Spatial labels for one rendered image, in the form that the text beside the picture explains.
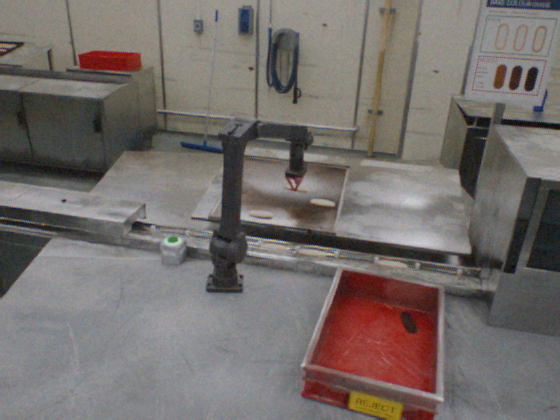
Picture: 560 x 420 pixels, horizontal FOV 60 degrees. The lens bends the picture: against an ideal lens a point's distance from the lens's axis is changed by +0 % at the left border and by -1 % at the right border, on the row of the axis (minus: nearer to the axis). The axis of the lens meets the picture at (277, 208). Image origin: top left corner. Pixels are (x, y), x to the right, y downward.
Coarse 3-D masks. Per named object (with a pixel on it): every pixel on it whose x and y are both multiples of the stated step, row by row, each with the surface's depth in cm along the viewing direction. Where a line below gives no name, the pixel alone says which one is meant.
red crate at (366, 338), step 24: (336, 312) 148; (360, 312) 148; (384, 312) 149; (408, 312) 149; (336, 336) 138; (360, 336) 138; (384, 336) 139; (408, 336) 139; (336, 360) 129; (360, 360) 130; (384, 360) 130; (408, 360) 130; (312, 384) 116; (408, 384) 122
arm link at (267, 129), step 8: (264, 120) 156; (256, 128) 145; (264, 128) 147; (272, 128) 159; (280, 128) 164; (288, 128) 170; (296, 128) 175; (304, 128) 180; (256, 136) 147; (264, 136) 148; (272, 136) 160; (280, 136) 166; (288, 136) 171; (296, 136) 176
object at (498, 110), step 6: (498, 108) 218; (504, 108) 217; (498, 114) 219; (492, 120) 221; (498, 120) 220; (486, 144) 227; (486, 150) 227; (480, 168) 233; (480, 174) 232; (474, 198) 238
